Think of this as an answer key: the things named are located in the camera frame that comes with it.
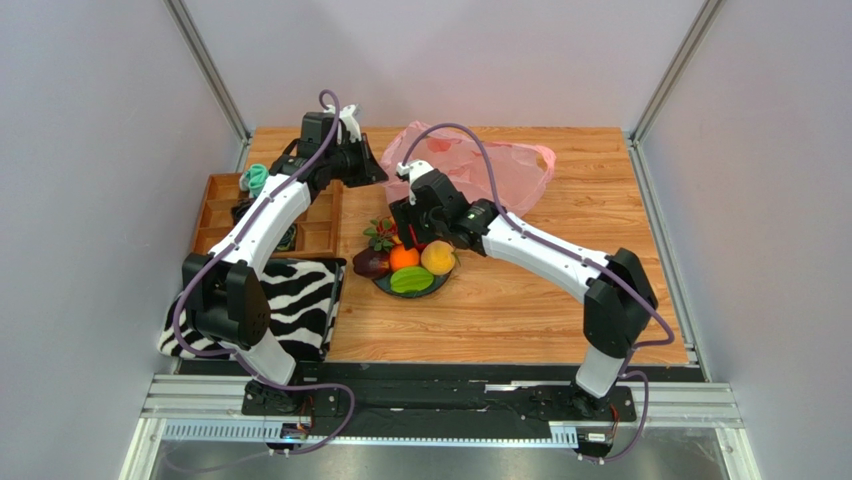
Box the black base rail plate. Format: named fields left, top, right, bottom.
left=241, top=362, right=639, bottom=440

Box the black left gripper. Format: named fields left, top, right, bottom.
left=324, top=134, right=388, bottom=189

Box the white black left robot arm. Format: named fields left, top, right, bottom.
left=174, top=104, right=388, bottom=387

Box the zebra pattern cloth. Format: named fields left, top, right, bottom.
left=157, top=257, right=348, bottom=363

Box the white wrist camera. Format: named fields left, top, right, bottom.
left=396, top=160, right=434, bottom=205
left=337, top=103, right=363, bottom=145

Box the dark round plate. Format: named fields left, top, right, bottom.
left=372, top=235, right=460, bottom=299

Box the red berry sprig with leaves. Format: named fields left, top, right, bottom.
left=362, top=216, right=401, bottom=252

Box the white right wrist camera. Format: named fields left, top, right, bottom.
left=396, top=160, right=434, bottom=205

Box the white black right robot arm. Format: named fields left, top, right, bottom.
left=390, top=161, right=658, bottom=399

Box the dark purple fruit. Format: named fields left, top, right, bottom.
left=352, top=248, right=391, bottom=280

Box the yellow peach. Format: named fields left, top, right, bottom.
left=420, top=241, right=457, bottom=276

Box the teal rolled sock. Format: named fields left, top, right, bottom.
left=238, top=164, right=270, bottom=198

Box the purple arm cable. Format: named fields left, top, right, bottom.
left=171, top=89, right=357, bottom=457
left=397, top=122, right=676, bottom=464

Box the pink plastic bag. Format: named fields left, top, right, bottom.
left=379, top=120, right=558, bottom=218

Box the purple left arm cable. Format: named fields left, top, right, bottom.
left=171, top=89, right=357, bottom=457

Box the orange fruit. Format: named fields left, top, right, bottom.
left=389, top=245, right=420, bottom=272

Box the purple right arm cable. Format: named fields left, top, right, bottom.
left=397, top=122, right=676, bottom=464

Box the wooden compartment tray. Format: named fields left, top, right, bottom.
left=190, top=173, right=343, bottom=259

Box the black rolled sock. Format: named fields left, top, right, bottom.
left=230, top=198, right=255, bottom=226

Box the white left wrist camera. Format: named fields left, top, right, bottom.
left=337, top=103, right=363, bottom=145

